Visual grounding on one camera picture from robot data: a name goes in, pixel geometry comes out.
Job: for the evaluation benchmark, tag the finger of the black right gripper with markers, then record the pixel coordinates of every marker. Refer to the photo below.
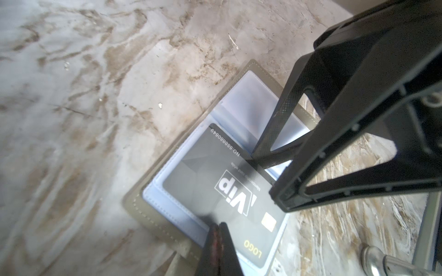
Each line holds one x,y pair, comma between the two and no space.
349,79
414,127

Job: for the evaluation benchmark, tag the black VIP card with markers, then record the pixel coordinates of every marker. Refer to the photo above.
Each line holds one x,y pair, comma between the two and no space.
217,181

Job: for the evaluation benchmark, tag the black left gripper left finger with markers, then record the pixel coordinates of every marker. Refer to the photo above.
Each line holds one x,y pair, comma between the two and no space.
209,259

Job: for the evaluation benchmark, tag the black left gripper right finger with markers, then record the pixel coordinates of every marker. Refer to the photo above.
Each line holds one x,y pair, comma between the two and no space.
228,260

